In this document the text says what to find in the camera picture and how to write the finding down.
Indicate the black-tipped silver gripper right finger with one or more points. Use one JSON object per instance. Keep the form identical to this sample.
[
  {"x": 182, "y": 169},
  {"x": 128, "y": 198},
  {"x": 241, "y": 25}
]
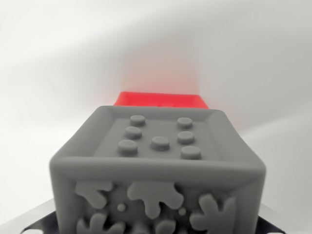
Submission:
[{"x": 273, "y": 223}]

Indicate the grey embossed cube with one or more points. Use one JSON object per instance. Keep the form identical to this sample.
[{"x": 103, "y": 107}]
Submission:
[{"x": 156, "y": 170}]

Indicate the red cube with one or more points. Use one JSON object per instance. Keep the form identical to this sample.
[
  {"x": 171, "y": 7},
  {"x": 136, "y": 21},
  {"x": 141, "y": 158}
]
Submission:
[{"x": 156, "y": 99}]

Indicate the black-tipped silver gripper left finger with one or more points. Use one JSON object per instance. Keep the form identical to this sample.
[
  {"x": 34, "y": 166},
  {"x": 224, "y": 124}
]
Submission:
[{"x": 36, "y": 220}]

